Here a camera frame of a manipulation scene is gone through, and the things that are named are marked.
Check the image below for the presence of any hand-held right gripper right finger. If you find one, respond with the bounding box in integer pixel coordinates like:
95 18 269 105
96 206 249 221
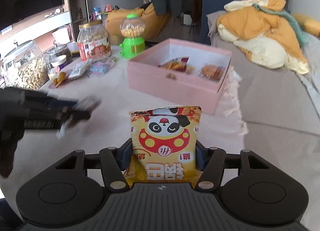
195 141 269 193

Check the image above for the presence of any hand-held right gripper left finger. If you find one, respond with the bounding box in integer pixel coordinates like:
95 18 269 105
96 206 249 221
54 138 133 193

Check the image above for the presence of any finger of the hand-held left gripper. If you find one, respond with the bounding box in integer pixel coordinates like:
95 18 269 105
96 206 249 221
27 109 92 124
24 91 78 109

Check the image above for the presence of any white wrapper packet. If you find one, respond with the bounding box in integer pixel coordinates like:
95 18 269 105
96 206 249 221
56 96 102 139

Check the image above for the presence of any yellow panda snack packet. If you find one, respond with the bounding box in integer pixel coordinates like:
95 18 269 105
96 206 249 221
125 106 202 185

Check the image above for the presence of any pink gift box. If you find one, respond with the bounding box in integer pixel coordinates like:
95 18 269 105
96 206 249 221
126 38 233 114

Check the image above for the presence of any clear pastry packet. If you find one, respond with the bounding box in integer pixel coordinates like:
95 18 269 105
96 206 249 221
199 63 225 81

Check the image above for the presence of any red snack bag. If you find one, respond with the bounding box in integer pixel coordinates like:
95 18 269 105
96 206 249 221
157 56 195 74

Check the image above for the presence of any olive snack packet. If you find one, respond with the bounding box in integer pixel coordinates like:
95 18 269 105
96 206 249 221
49 70 70 89

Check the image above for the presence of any beige tablecloth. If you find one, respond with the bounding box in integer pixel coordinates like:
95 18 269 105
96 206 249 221
0 43 248 196

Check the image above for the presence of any glass jar of peanuts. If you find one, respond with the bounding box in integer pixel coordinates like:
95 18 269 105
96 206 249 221
2 40 49 90

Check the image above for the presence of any small jar with white lid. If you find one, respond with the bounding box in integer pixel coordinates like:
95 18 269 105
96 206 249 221
51 55 68 74

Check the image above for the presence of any glass jar with dark contents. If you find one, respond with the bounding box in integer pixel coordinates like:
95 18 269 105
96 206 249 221
46 44 73 65

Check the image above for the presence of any blue white snack packet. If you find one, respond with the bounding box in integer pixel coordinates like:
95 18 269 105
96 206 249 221
89 57 118 76

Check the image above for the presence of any plastic jar with red label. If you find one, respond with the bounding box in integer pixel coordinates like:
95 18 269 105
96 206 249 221
77 20 112 62

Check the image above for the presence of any white television console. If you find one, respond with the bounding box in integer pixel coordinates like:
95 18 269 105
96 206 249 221
0 11 72 55

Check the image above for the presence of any green gumball machine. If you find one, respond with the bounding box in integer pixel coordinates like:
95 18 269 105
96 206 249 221
118 14 146 60

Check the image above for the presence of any grey sofa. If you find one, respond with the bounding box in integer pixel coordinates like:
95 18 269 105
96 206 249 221
206 9 320 196

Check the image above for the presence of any orange lounge chair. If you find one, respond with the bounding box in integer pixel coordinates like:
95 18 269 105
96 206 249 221
106 2 173 41

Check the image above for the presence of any orange and cream duvet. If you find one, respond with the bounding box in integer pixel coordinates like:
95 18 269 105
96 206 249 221
216 0 310 75

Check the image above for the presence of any blue cabinet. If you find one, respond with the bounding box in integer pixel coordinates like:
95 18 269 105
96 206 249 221
201 0 244 45

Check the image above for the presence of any brown chair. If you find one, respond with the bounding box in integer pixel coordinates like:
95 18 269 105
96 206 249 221
191 0 203 34

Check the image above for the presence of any teal knitted cloth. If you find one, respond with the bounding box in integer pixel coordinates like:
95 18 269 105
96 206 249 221
254 2 309 46

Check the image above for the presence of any yellow pillow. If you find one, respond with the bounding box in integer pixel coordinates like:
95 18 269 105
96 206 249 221
291 13 320 37

